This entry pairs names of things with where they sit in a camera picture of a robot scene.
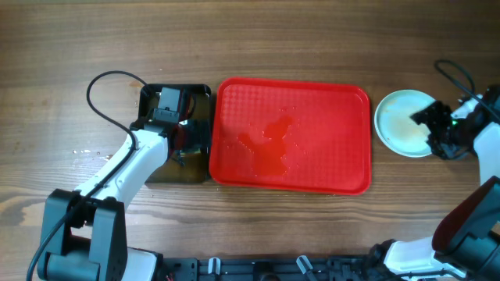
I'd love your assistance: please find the white plate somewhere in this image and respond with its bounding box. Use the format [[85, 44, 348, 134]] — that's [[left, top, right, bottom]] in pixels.
[[373, 90, 435, 158]]

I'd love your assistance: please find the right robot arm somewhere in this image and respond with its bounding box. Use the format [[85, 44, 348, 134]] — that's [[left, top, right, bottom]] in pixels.
[[363, 85, 499, 280]]

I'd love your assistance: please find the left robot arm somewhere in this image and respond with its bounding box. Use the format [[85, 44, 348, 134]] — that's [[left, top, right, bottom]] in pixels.
[[28, 84, 211, 280]]

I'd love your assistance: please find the black water tray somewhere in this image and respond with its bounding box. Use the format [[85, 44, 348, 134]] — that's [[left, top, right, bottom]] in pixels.
[[130, 84, 213, 183]]

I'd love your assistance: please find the red plastic tray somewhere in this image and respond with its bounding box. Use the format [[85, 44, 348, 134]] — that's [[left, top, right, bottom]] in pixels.
[[209, 77, 371, 196]]

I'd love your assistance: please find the left black cable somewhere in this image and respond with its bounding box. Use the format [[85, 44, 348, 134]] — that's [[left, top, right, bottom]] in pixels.
[[25, 70, 152, 281]]

